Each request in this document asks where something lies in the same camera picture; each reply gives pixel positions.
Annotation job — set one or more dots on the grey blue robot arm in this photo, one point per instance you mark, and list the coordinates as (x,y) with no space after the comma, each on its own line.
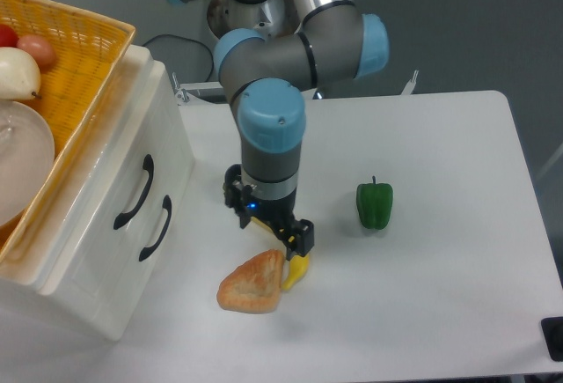
(264,79)

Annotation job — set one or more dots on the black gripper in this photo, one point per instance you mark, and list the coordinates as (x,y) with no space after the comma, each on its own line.
(297,236)

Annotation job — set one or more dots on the black corner clamp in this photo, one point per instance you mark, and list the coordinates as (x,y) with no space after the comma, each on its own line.
(552,328)

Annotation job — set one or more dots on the white table bracket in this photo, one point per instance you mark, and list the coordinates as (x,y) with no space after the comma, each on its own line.
(410,84)

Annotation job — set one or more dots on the pink peach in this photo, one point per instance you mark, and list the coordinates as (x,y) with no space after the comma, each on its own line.
(39,48)

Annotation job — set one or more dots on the red tomato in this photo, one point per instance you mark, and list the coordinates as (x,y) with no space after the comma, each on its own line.
(8,37)

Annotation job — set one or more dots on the white drawer cabinet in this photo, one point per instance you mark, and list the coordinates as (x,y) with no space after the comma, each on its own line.
(24,271)

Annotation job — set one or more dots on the white drawer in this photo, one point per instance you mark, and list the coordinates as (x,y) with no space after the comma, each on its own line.
(128,254)
(150,132)

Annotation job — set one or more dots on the yellow woven basket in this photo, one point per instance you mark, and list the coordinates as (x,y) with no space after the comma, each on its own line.
(89,46)

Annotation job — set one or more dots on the green bell pepper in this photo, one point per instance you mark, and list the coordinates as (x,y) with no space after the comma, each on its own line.
(374,202)

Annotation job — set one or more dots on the white plate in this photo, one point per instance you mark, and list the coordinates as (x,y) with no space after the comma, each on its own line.
(27,157)

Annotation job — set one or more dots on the brown pastry turnover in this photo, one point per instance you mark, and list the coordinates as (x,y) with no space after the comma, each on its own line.
(254,286)

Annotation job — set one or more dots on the white pear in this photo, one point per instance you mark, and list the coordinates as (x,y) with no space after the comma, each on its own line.
(20,75)

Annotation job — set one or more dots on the yellow banana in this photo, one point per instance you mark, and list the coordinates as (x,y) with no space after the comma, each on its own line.
(295,270)

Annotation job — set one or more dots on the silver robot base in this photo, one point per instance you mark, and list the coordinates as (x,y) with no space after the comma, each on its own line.
(271,19)

